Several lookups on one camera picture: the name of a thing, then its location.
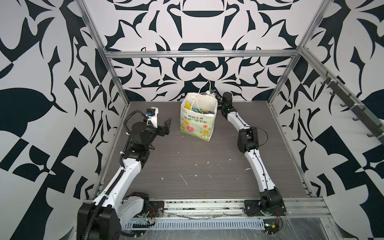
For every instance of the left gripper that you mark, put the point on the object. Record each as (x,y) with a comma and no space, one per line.
(165,127)

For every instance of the white floral paper bag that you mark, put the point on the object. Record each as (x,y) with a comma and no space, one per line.
(198,114)

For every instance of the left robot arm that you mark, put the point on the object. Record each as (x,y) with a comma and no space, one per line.
(105,217)

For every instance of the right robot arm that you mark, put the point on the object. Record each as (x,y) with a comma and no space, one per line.
(271,201)

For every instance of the small electronics board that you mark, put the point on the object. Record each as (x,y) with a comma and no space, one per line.
(272,226)

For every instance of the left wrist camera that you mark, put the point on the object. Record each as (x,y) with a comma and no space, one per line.
(151,115)

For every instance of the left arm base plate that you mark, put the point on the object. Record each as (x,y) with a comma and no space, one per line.
(155,209)

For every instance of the white slotted cable duct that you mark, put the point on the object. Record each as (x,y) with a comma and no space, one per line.
(200,224)

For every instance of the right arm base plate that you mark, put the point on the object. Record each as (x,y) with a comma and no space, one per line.
(254,208)

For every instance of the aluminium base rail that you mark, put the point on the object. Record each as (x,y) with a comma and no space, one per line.
(204,207)

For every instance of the black wall hook rack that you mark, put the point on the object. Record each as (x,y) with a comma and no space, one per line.
(350,102)

